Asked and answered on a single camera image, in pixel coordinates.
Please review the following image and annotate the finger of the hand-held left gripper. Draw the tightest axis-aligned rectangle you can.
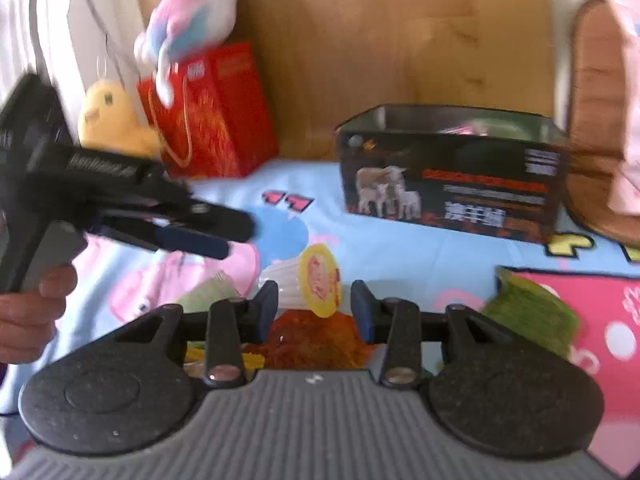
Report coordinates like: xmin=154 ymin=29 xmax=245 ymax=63
xmin=165 ymin=195 xmax=257 ymax=243
xmin=97 ymin=215 xmax=232 ymax=261

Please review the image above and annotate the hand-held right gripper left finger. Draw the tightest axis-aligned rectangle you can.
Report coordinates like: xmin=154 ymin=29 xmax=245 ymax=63
xmin=116 ymin=280 xmax=279 ymax=387

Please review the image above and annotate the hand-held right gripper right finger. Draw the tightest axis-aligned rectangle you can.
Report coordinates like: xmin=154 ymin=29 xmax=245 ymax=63
xmin=350 ymin=280 xmax=506 ymax=387

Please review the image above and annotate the jelly cup with yellow lid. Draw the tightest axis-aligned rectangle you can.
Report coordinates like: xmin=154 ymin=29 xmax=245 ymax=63
xmin=257 ymin=243 xmax=343 ymax=319

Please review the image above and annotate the green snack packet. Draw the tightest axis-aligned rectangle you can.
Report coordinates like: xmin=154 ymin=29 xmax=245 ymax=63
xmin=481 ymin=267 xmax=582 ymax=361
xmin=172 ymin=271 xmax=241 ymax=313

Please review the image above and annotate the yellow snack packet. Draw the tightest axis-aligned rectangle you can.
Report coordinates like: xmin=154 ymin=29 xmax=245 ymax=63
xmin=185 ymin=342 xmax=266 ymax=376

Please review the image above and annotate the orange snack packet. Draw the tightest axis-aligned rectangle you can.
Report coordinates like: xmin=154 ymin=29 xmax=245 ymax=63
xmin=245 ymin=310 xmax=373 ymax=371

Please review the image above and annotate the black sheep print box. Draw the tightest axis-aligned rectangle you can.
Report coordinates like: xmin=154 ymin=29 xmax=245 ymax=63
xmin=334 ymin=105 xmax=571 ymax=246

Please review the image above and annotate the person's left hand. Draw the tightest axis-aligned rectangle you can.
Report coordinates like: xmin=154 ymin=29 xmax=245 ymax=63
xmin=0 ymin=264 xmax=79 ymax=363

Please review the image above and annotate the cartoon printed blanket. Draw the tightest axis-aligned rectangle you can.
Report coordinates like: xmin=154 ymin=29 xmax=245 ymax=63
xmin=0 ymin=157 xmax=640 ymax=478

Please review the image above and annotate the yellow plush duck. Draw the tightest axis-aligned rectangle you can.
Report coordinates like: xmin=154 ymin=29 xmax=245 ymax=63
xmin=77 ymin=79 xmax=163 ymax=158

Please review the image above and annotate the red gift bag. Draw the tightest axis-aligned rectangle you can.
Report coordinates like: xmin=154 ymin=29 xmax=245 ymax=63
xmin=137 ymin=42 xmax=280 ymax=180

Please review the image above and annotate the pink and blue plush toy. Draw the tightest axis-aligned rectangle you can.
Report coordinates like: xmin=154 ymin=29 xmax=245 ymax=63
xmin=134 ymin=0 xmax=238 ymax=108

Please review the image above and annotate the wooden board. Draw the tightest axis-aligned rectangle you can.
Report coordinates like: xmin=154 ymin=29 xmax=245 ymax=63
xmin=135 ymin=0 xmax=556 ymax=163

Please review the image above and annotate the brown wooden chair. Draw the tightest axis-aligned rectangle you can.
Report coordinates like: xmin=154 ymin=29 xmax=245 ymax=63
xmin=567 ymin=0 xmax=640 ymax=248

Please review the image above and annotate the pink snack bag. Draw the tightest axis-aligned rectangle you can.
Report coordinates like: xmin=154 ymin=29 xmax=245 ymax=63
xmin=602 ymin=0 xmax=640 ymax=213

